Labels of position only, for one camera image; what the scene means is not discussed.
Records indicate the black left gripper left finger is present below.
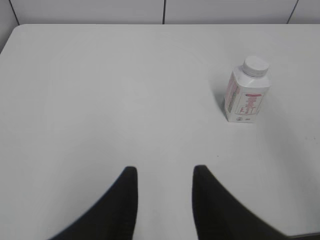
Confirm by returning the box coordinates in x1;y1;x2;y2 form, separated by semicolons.
52;166;138;240

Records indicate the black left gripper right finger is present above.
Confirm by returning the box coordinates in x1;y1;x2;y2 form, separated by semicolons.
192;164;292;240

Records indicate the white yili changqing bottle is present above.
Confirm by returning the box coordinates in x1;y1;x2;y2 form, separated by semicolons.
224;65;271;123

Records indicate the white round bottle cap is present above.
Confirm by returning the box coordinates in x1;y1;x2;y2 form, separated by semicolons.
242;56;270;78

